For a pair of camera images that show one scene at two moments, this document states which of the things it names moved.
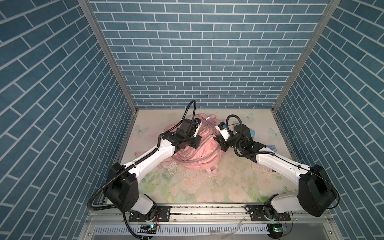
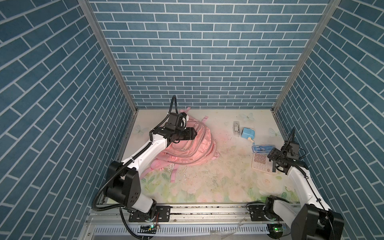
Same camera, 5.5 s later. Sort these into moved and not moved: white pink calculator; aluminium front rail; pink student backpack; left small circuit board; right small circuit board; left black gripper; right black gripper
Moved: left black gripper; pink student backpack; right black gripper
Not moved: aluminium front rail; white pink calculator; right small circuit board; left small circuit board
